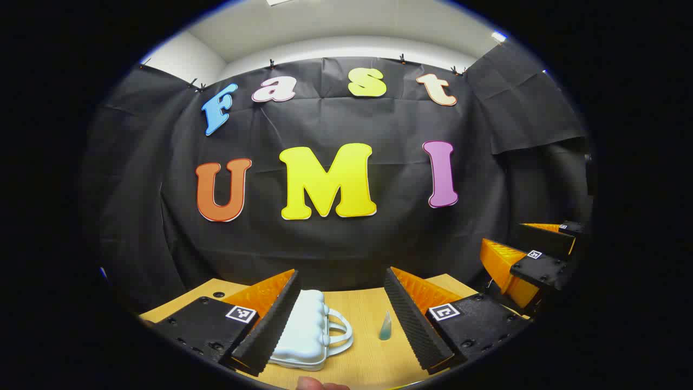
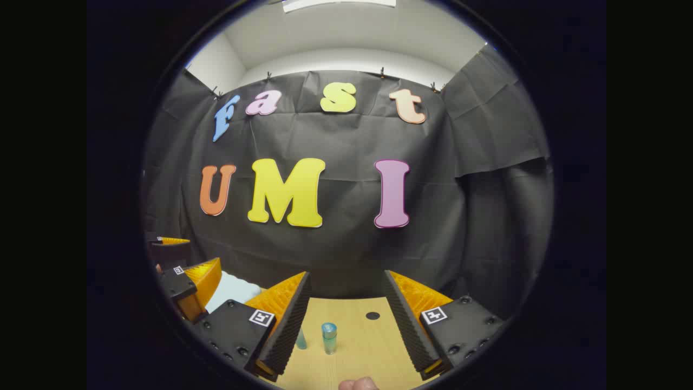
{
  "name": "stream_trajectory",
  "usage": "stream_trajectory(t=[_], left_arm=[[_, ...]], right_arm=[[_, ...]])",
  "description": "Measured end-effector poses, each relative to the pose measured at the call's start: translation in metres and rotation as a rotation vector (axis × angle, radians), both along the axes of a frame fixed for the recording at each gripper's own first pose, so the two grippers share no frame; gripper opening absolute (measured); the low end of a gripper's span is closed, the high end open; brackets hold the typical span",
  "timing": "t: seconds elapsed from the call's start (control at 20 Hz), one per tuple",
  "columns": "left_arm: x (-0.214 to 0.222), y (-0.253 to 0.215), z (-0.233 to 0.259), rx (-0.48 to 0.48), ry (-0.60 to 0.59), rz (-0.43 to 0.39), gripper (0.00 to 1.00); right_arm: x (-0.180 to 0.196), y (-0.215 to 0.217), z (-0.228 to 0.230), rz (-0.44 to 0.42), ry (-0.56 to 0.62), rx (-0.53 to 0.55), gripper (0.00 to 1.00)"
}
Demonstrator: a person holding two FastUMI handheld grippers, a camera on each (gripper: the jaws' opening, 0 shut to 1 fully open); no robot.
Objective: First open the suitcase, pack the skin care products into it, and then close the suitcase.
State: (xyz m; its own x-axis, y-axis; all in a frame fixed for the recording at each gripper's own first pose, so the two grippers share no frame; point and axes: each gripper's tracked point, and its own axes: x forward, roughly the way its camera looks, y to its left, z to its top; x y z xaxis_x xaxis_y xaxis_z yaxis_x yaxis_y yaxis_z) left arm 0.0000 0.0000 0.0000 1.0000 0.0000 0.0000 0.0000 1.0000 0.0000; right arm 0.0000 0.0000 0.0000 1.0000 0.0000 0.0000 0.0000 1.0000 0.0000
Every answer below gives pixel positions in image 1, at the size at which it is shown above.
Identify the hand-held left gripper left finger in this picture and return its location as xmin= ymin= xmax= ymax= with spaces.
xmin=140 ymin=269 xmax=303 ymax=378

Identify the black backdrop cloth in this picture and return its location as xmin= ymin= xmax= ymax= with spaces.
xmin=81 ymin=41 xmax=596 ymax=315

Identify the light blue suitcase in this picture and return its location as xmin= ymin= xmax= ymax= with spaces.
xmin=269 ymin=289 xmax=354 ymax=372

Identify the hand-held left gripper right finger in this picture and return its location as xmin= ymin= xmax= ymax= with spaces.
xmin=383 ymin=266 xmax=534 ymax=375

